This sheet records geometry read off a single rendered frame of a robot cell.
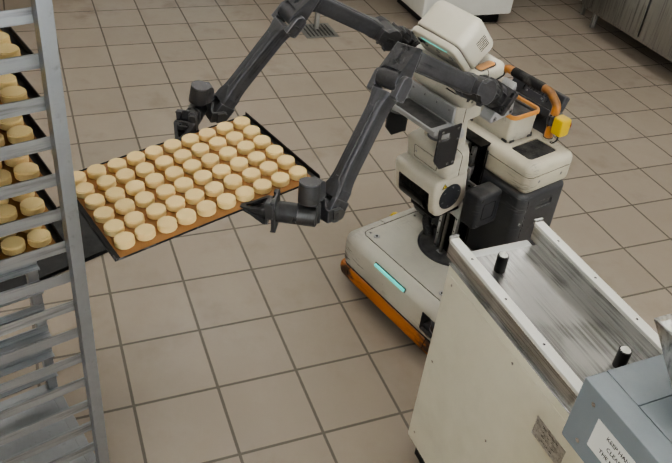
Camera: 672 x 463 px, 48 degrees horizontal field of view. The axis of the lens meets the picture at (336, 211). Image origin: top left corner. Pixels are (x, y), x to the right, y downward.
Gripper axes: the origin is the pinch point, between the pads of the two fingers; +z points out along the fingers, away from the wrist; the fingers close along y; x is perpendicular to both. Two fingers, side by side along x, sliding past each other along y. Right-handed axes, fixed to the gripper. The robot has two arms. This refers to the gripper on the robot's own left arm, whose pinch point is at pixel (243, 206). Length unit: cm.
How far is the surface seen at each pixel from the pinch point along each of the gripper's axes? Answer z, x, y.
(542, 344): -79, -23, 11
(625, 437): -84, -68, -17
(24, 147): 34, -37, -37
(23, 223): 37, -40, -20
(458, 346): -62, -3, 37
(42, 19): 27, -34, -64
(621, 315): -101, -6, 14
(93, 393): 31, -38, 37
